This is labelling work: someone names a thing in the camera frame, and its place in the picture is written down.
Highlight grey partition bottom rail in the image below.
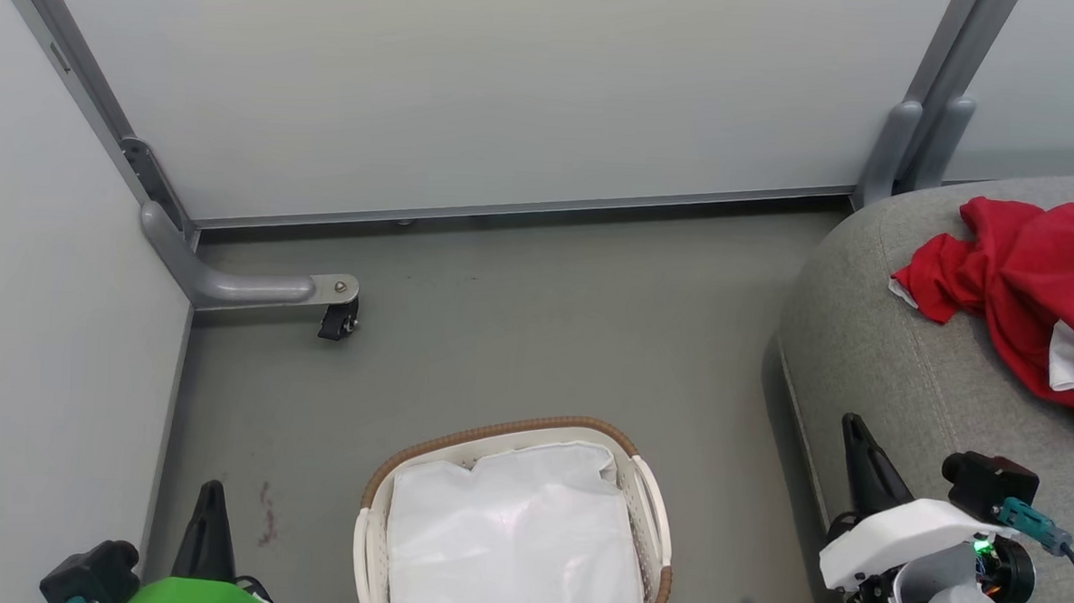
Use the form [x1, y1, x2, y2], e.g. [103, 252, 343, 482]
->
[191, 156, 858, 258]

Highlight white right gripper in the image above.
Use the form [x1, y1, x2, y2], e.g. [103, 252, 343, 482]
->
[817, 411, 1024, 600]

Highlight grey partition corner post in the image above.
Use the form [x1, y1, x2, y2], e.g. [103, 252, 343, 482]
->
[0, 0, 208, 234]

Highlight red garment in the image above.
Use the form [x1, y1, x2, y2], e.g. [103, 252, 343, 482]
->
[884, 192, 1074, 440]

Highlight white laundry basket brown rim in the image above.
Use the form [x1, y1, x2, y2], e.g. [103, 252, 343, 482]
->
[350, 407, 680, 603]

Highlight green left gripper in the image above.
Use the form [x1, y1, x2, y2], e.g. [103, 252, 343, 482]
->
[120, 475, 291, 603]

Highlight white basket liner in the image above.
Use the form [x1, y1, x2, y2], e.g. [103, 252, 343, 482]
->
[382, 432, 655, 603]

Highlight grey fabric sofa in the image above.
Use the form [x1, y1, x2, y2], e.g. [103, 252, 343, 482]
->
[753, 161, 1074, 603]

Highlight black caster wheel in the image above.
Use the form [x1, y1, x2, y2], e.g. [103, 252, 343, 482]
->
[317, 296, 362, 343]

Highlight teal right camera connector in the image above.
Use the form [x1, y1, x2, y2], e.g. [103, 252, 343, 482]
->
[996, 496, 1074, 557]

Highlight grey partition foot with bracket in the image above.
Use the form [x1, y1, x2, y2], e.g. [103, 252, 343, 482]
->
[135, 199, 364, 318]

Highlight grey partition double post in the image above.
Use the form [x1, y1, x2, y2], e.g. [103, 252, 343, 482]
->
[851, 0, 1022, 216]

